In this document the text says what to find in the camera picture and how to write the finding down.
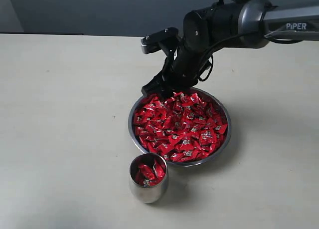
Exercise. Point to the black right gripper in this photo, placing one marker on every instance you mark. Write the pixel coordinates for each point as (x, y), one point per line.
(180, 73)

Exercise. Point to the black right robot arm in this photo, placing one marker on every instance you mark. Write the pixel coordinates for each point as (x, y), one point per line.
(239, 24)

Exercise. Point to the steel bowl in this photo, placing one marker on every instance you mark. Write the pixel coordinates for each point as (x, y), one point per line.
(220, 108)

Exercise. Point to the pile of red wrapped candies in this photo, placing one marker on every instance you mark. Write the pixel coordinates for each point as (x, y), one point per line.
(183, 128)

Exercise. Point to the stainless steel cup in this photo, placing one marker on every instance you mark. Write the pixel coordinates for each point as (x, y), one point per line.
(148, 195)

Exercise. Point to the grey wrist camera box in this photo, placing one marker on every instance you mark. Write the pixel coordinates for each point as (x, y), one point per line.
(165, 40)

